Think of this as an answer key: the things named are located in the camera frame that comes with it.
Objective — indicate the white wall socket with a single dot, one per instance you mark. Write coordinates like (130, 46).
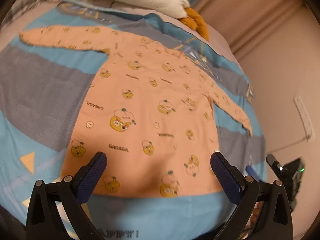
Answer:
(305, 118)

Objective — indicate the pink curtain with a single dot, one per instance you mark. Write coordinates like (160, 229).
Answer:
(246, 23)

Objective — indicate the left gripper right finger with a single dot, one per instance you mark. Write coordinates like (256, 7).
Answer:
(274, 222)

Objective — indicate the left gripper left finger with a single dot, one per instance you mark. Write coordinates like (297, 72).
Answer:
(43, 218)

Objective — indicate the pink cartoon print shirt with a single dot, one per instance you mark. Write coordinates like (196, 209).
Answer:
(150, 109)

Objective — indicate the blue grey bed cover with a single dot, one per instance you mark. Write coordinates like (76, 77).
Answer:
(43, 89)

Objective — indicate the person's right hand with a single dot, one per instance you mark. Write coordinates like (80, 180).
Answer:
(255, 214)

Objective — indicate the plaid pillow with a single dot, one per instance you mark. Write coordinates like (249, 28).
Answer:
(19, 8)

